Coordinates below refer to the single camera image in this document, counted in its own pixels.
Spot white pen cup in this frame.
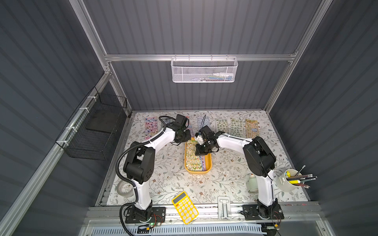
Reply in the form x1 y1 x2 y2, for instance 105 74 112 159
275 169 299 192

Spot white tape roll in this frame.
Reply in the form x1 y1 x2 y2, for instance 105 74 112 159
115 180 134 198

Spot pink cat sticker sheet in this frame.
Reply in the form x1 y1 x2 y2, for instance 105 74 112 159
145 117 158 140

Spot items in white basket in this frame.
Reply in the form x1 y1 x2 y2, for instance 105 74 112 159
194 72 235 82

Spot green dinosaur sticker sheet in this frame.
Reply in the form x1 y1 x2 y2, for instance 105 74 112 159
216 119 230 134

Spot white metal bracket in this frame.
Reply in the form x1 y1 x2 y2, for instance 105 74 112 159
218 196 231 220

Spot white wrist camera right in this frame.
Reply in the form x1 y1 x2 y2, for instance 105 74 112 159
195 133 205 145

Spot purple sticker sheet black border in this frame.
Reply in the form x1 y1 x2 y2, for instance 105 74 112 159
161 118 174 126

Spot yellow calculator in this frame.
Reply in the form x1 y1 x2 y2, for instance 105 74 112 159
172 191 199 225

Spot black wire basket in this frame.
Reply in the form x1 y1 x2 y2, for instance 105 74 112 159
56 88 128 161

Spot pale green bottle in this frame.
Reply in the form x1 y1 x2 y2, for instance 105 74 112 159
246 174 258 194

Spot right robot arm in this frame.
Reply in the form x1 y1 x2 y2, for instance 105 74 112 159
195 126 278 218

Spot pens in cup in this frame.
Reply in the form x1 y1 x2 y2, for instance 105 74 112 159
284 165 318 189

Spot yellow storage tray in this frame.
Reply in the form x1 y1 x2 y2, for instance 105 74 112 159
184 138 212 175

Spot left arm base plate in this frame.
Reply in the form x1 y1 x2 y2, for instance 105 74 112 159
124 206 166 224

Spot white wire basket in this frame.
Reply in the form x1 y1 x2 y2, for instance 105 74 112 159
170 56 238 83

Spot green yellow animal sticker sheet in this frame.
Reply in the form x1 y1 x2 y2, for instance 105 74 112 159
186 140 204 172

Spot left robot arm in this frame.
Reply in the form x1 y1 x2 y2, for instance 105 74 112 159
115 115 191 215

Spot pale blue jewel sticker sheet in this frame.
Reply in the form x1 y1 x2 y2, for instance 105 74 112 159
197 115 210 130

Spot orange tiny animal sticker sheet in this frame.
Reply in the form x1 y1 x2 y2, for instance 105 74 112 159
245 119 259 139

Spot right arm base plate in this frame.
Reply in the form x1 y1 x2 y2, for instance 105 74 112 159
240 204 284 221

